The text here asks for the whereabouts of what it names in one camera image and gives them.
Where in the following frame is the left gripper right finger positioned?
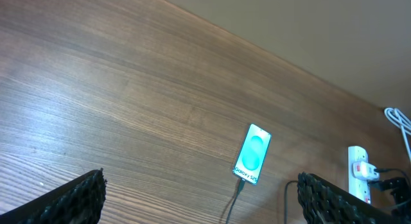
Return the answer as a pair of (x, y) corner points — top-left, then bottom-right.
(297, 172), (408, 224)

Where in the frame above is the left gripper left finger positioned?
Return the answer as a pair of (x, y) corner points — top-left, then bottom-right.
(1, 169), (107, 224)

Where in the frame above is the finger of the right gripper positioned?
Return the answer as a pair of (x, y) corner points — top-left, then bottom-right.
(372, 177), (410, 211)

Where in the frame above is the Galaxy S25 smartphone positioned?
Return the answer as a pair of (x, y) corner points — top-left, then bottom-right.
(232, 124), (272, 185)

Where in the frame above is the black USB charging cable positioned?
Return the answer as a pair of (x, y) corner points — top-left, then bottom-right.
(224, 168), (411, 224)

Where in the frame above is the white USB charger plug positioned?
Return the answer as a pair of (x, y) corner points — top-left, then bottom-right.
(353, 161), (380, 181)

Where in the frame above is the white power strip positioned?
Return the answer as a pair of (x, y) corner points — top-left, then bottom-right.
(348, 146), (371, 204)

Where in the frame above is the white power strip cord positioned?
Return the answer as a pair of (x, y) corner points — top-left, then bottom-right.
(383, 107), (411, 164)

